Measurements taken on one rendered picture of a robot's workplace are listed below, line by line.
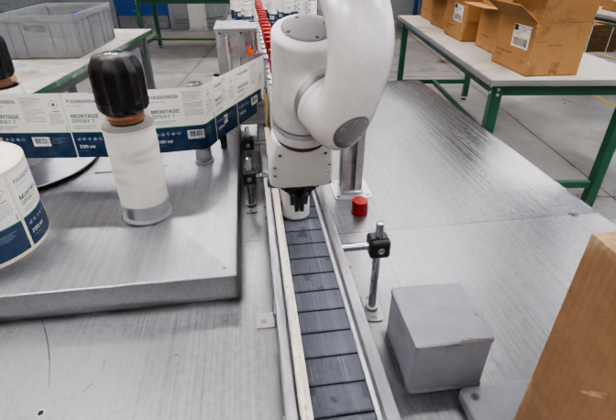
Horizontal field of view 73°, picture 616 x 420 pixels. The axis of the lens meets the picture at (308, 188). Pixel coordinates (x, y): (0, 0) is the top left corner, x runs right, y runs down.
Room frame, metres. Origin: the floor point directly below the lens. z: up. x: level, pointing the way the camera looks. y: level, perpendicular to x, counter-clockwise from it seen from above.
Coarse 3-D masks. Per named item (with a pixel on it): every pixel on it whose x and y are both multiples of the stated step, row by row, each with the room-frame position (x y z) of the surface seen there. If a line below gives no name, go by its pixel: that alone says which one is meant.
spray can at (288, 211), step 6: (282, 192) 0.65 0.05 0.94; (282, 198) 0.65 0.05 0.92; (288, 198) 0.64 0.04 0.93; (282, 204) 0.66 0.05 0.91; (288, 204) 0.64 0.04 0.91; (306, 204) 0.65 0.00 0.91; (282, 210) 0.66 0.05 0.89; (288, 210) 0.64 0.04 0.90; (306, 210) 0.65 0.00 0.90; (288, 216) 0.64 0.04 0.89; (294, 216) 0.64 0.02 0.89; (300, 216) 0.64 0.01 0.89; (306, 216) 0.65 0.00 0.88
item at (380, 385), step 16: (320, 192) 0.61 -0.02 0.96; (320, 208) 0.57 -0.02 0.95; (336, 240) 0.47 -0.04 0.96; (336, 256) 0.44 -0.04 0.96; (352, 288) 0.38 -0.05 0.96; (352, 304) 0.35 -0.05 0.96; (368, 336) 0.31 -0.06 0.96; (368, 352) 0.28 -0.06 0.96; (368, 368) 0.27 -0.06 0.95; (384, 384) 0.25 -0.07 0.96; (384, 400) 0.23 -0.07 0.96; (384, 416) 0.22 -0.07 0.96
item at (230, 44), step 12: (216, 36) 1.17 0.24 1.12; (228, 36) 1.14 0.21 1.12; (240, 36) 1.17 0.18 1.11; (252, 36) 1.25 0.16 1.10; (228, 48) 1.13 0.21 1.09; (240, 48) 1.17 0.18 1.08; (252, 48) 1.25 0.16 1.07; (228, 60) 1.13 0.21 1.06; (252, 120) 1.12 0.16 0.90; (264, 120) 1.13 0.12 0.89
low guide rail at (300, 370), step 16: (272, 192) 0.69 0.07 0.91; (288, 256) 0.50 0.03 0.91; (288, 272) 0.46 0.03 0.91; (288, 288) 0.43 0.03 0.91; (288, 304) 0.40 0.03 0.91; (288, 320) 0.38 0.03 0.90; (304, 368) 0.30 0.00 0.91; (304, 384) 0.28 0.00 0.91; (304, 400) 0.26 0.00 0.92; (304, 416) 0.25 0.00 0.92
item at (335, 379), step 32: (288, 224) 0.63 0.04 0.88; (320, 224) 0.63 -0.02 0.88; (320, 256) 0.54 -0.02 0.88; (320, 288) 0.46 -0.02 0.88; (320, 320) 0.40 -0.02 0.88; (320, 352) 0.35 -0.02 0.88; (352, 352) 0.35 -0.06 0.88; (320, 384) 0.31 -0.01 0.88; (352, 384) 0.31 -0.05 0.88; (320, 416) 0.27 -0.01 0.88; (352, 416) 0.27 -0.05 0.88
